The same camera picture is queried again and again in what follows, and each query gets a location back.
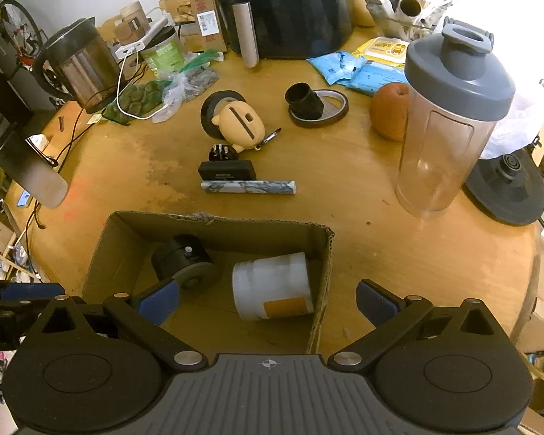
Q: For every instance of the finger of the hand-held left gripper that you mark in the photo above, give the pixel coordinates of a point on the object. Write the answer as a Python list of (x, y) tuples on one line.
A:
[(27, 292)]

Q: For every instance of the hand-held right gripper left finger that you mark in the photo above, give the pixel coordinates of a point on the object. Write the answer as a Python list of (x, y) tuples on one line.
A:
[(159, 298)]

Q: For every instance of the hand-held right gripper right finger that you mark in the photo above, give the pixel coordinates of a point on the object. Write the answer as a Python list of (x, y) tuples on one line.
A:
[(375, 301)]

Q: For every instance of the cardboard box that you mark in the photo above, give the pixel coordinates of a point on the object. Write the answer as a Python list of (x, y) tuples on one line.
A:
[(118, 235)]

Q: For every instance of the short black tube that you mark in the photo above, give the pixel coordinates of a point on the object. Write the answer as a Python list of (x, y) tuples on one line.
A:
[(304, 102)]

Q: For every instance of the black cylindrical device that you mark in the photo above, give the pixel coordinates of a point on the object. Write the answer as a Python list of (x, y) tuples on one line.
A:
[(177, 256)]

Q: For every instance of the white plastic jar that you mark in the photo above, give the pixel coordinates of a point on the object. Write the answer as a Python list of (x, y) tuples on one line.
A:
[(272, 281)]

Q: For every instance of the frosted water bottle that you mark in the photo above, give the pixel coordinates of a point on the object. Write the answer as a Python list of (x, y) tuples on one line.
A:
[(31, 172)]

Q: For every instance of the marble pattern bar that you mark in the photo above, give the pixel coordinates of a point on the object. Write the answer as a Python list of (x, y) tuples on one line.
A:
[(249, 187)]

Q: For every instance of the small black case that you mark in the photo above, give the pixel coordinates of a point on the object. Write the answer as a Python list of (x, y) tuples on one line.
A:
[(226, 170)]

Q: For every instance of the clear shaker bottle grey lid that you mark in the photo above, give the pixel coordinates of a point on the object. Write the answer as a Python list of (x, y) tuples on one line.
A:
[(444, 145)]

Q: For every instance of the black kettle base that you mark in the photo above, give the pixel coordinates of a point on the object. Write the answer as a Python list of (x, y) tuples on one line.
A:
[(507, 190)]

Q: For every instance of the orange fruit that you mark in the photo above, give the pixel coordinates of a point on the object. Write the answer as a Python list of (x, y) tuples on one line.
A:
[(387, 111)]

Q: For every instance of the black tape roll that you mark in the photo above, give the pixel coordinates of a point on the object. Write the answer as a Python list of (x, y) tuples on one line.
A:
[(208, 113)]

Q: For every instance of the tan pig toy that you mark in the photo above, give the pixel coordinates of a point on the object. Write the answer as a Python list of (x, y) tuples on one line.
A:
[(240, 124)]

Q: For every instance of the small carabiner clip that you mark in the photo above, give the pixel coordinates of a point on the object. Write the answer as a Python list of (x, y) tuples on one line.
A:
[(268, 138)]

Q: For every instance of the round black-rimmed lid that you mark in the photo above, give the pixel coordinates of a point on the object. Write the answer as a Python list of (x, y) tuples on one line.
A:
[(333, 109)]

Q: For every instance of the bag of green discs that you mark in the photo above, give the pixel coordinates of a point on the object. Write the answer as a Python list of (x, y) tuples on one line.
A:
[(138, 97)]

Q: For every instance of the clear bag of grey bits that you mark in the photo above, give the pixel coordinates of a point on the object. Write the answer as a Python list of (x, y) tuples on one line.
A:
[(195, 81)]

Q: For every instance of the steel electric kettle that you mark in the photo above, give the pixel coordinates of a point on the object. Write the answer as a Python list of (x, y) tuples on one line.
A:
[(81, 63)]

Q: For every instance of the green label jar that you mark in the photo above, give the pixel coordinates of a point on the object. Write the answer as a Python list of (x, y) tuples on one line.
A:
[(163, 56)]

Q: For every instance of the white plastic bag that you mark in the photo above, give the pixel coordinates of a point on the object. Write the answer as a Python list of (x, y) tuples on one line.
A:
[(532, 113)]

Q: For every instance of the yellow wet wipe pack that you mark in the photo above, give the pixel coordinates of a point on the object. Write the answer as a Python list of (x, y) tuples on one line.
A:
[(385, 49)]

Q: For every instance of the bicycle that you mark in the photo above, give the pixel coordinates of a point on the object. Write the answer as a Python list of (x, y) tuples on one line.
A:
[(27, 36)]

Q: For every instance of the white power strip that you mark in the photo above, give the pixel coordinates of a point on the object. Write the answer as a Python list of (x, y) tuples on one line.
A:
[(140, 40)]

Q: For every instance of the glass bowl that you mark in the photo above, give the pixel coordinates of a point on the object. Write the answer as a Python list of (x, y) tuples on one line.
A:
[(403, 27)]

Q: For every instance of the wooden holder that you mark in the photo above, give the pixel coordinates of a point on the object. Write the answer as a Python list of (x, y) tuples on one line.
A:
[(133, 20)]

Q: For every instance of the cardboard tube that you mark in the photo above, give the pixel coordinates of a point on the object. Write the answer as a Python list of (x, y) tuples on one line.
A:
[(247, 31)]

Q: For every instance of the foil roll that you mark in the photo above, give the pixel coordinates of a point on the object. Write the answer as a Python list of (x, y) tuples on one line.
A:
[(408, 7)]

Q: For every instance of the black air fryer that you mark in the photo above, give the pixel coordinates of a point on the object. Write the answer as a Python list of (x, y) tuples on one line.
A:
[(290, 9)]

